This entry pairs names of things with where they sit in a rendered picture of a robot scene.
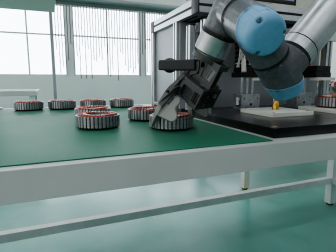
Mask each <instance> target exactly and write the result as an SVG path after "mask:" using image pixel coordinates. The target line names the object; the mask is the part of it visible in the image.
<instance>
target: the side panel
mask: <svg viewBox="0 0 336 252"><path fill-rule="evenodd" d="M167 58H172V59H174V60H179V22H175V23H173V25H172V26H170V27H168V28H165V29H163V30H161V31H159V32H156V33H151V106H152V107H153V106H157V105H158V102H159V100H160V98H161V97H162V95H163V94H164V92H165V90H166V89H167V88H168V87H169V86H170V85H171V84H172V83H173V82H174V81H175V80H176V79H177V78H178V77H179V71H174V72H172V73H168V72H165V71H164V70H159V60H165V59H167ZM176 112H183V109H182V108H179V106H177V108H176Z"/></svg>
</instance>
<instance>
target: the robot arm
mask: <svg viewBox="0 0 336 252"><path fill-rule="evenodd" d="M286 28H287V26H286V22H285V20H284V18H283V17H282V16H281V15H280V14H278V13H277V12H276V11H275V10H274V9H273V8H271V7H269V6H267V5H263V4H260V3H258V2H256V0H214V2H213V5H212V7H211V9H210V12H209V14H208V16H207V19H206V21H205V23H204V26H203V28H202V29H201V32H200V34H199V36H198V39H197V41H196V43H195V48H194V50H193V53H192V54H193V55H194V56H195V57H196V58H197V59H173V58H167V59H165V60H159V61H158V69H159V70H162V71H165V72H167V73H173V72H174V71H184V72H182V74H181V75H180V76H179V77H178V78H177V79H176V80H175V81H174V82H173V83H172V84H171V85H170V86H169V87H168V88H167V89H166V90H165V92H164V93H163V95H162V97H161V98H160V100H159V101H158V105H157V106H156V108H155V111H154V114H153V117H152V119H151V122H150V125H151V126H153V125H154V124H155V123H156V122H157V121H158V120H159V118H163V119H165V120H167V121H169V122H174V121H175V120H176V119H177V118H178V114H177V111H176V108H177V107H178V105H179V104H180V103H181V99H180V98H179V97H181V98H182V99H184V100H185V102H186V103H187V105H188V113H191V115H193V118H194V116H195V114H196V113H198V114H200V115H202V116H204V117H207V115H208V113H207V111H206V110H205V109H209V108H213V106H214V104H215V103H216V101H217V99H218V97H219V95H220V93H221V91H222V89H220V87H219V86H218V85H217V83H218V81H219V79H220V77H221V75H222V73H223V72H228V70H229V68H230V66H228V65H227V64H225V63H224V60H225V59H226V58H227V56H228V54H229V52H230V50H231V48H232V46H233V44H234V42H235V41H236V43H237V44H238V46H239V47H240V49H241V51H242V52H243V54H244V56H245V57H246V59H247V60H248V62H249V64H250V65H251V66H252V68H253V70H254V71H255V73H256V74H257V76H258V78H259V79H260V81H261V83H262V86H263V87H264V88H265V89H266V90H267V91H268V93H269V94H270V96H271V97H272V98H274V99H275V100H279V101H286V100H290V99H292V98H294V97H296V96H297V95H299V94H300V93H301V92H302V90H303V89H304V85H305V80H304V75H303V74H302V73H303V71H304V70H305V69H306V68H307V67H308V65H309V64H310V63H311V62H312V61H313V59H314V58H315V57H316V56H317V55H318V53H319V52H320V51H321V50H322V48H323V47H324V46H325V45H326V44H327V42H328V41H329V40H330V39H331V37H332V36H333V35H334V34H335V33H336V0H315V1H314V2H313V3H312V4H311V5H310V7H309V8H308V9H307V10H306V11H305V12H304V14H303V15H302V16H301V17H300V18H299V20H298V21H297V22H296V23H295V24H294V26H293V27H292V28H291V29H290V30H289V32H288V33H287V34H286ZM216 85H217V86H216Z"/></svg>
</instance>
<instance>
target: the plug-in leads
mask: <svg viewBox="0 0 336 252"><path fill-rule="evenodd" d="M240 61H241V63H240ZM235 64H237V65H236V67H234V71H233V72H234V73H241V72H246V71H247V66H246V57H245V55H244V54H243V52H242V50H241V49H240V48H239V56H238V62H237V63H235ZM240 64H241V67H240Z"/></svg>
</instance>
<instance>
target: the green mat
mask: <svg viewBox="0 0 336 252"><path fill-rule="evenodd" d="M108 107H109V108H110V111H111V112H117V114H119V126H117V127H115V128H110V129H101V130H99V128H98V130H96V129H94V130H92V129H91V130H89V129H87V130H86V129H80V128H78V127H76V120H75V108H76V107H75V108H73V109H50V108H48V107H46V108H43V109H41V110H29V111H28V110H27V111H18V110H15V109H2V110H0V168H2V167H12V166H23V165H33V164H43V163H54V162H64V161H74V160H85V159H95V158H105V157H116V156H126V155H136V154H147V153H157V152H167V151H178V150H188V149H198V148H209V147H219V146H229V145H240V144H250V143H260V142H271V141H273V140H271V139H267V138H264V137H260V136H256V135H252V134H249V133H245V132H241V131H238V130H234V129H230V128H227V127H223V126H219V125H215V124H212V123H208V122H204V121H201V120H197V119H193V127H191V128H189V129H186V130H185V129H184V130H174V131H173V130H172V129H171V131H169V130H157V129H153V128H152V127H150V121H147V120H146V121H136V120H131V119H129V118H128V109H129V108H130V107H111V106H109V105H108Z"/></svg>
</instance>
